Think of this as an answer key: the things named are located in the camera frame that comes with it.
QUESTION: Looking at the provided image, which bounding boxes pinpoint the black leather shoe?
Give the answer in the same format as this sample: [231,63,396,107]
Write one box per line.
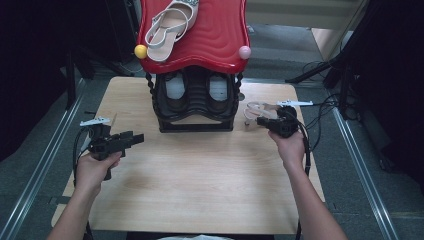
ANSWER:
[208,72,233,113]
[163,71,188,113]

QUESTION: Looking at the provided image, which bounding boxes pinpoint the right hand-held gripper cable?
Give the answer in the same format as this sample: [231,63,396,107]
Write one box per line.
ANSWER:
[293,114,313,178]

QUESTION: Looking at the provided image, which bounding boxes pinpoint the person's left hand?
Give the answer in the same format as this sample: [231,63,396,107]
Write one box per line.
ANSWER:
[75,151,123,198]

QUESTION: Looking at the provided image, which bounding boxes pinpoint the person's white clothing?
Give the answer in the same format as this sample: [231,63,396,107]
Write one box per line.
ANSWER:
[159,234,235,240]

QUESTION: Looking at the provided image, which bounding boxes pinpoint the beige strappy sandal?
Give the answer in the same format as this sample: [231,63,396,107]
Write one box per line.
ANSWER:
[144,0,200,63]
[243,101,285,127]

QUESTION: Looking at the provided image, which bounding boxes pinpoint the person's right hand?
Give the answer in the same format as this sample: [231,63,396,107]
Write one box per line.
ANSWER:
[268,129,306,171]

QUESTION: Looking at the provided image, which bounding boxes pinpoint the black stand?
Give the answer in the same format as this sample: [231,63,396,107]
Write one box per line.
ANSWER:
[64,49,88,112]
[284,46,363,122]

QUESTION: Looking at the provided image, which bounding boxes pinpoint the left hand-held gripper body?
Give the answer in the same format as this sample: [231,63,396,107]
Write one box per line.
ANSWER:
[79,116,127,162]

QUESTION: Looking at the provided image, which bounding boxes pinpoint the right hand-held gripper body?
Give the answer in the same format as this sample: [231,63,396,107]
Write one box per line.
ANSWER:
[271,99,314,139]

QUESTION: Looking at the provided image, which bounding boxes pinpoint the black floor cables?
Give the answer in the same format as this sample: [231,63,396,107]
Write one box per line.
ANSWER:
[301,59,346,152]

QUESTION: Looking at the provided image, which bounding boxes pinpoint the left hand-held gripper cable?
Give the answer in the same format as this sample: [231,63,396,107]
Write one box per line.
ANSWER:
[72,127,93,188]

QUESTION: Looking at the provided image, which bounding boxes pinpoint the hand-held gripper cable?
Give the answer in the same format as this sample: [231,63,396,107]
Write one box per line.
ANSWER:
[72,127,93,188]
[293,114,313,178]

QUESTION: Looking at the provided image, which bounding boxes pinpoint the red and black shoe rack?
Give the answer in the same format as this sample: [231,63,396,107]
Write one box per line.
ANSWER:
[134,0,252,133]

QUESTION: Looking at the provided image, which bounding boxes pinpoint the grey tape piece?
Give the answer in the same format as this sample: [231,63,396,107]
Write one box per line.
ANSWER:
[49,195,72,206]

